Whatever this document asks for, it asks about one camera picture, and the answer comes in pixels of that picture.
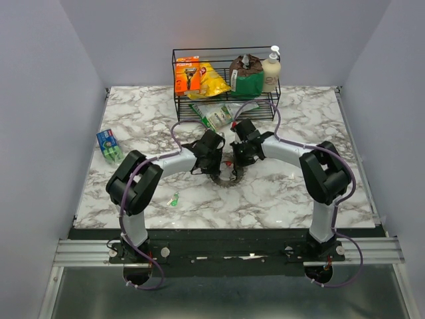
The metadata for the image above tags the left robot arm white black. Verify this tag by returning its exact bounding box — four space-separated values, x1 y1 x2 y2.
106 130 225 263

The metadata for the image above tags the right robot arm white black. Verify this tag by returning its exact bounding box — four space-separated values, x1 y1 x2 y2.
230 119 354 261

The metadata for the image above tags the green white plastic pouch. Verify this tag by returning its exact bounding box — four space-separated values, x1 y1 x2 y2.
189 102 242 131

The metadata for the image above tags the green key tag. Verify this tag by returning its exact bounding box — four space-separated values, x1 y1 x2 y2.
167 192 179 207

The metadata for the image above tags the yellow snack bag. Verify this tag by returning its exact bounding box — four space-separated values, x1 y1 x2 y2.
187 62 231 100

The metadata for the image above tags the brown green bag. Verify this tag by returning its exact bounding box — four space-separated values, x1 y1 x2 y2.
229 54 264 100

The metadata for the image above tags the cream lotion pump bottle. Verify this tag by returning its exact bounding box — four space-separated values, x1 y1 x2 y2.
262 45 281 93

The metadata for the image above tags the orange razor package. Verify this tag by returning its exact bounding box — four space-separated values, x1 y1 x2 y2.
175 56 201 96

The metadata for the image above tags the blue green toothpaste box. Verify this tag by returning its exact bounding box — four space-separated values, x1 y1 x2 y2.
96 129 124 164

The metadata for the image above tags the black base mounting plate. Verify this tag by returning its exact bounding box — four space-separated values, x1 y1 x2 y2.
69 227 387 285

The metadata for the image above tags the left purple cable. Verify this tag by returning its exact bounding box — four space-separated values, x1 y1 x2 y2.
118 118 207 292

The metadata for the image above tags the purple cable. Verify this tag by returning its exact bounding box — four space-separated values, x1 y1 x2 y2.
232 99 365 288
118 118 207 292

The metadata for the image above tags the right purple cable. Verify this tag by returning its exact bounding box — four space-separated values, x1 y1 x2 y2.
232 99 365 288

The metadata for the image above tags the black wire shelf rack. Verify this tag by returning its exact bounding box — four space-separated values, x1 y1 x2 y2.
172 46 282 125

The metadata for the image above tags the aluminium rail frame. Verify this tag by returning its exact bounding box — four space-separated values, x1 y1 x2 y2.
39 237 405 318

